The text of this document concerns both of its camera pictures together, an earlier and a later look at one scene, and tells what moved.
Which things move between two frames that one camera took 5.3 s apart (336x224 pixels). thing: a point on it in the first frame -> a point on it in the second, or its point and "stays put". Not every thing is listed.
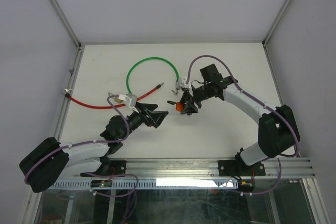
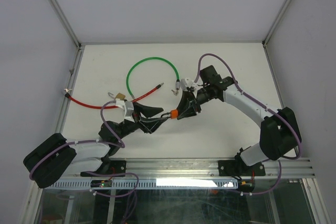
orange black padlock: [179, 105] -> [174, 114]
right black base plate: [240, 168] stays put
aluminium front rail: [282, 168] stays put
